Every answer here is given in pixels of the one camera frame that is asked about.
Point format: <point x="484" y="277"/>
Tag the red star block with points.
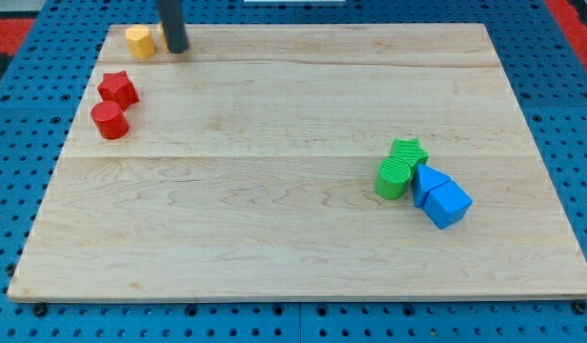
<point x="118" y="87"/>

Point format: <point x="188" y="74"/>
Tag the red cylinder block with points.
<point x="110" y="120"/>

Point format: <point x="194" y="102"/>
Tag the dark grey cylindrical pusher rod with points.
<point x="173" y="25"/>

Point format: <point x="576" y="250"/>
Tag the blue triangle block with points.
<point x="426" y="179"/>

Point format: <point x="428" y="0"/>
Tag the blue cube block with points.
<point x="447" y="204"/>

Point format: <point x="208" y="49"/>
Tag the light wooden board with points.
<point x="247" y="175"/>

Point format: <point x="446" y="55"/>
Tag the yellow block behind rod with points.
<point x="162" y="38"/>

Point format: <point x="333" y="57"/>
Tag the yellow hexagon block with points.
<point x="139" y="41"/>

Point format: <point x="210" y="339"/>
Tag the green star block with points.
<point x="410" y="151"/>

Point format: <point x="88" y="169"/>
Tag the green cylinder block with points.
<point x="392" y="178"/>

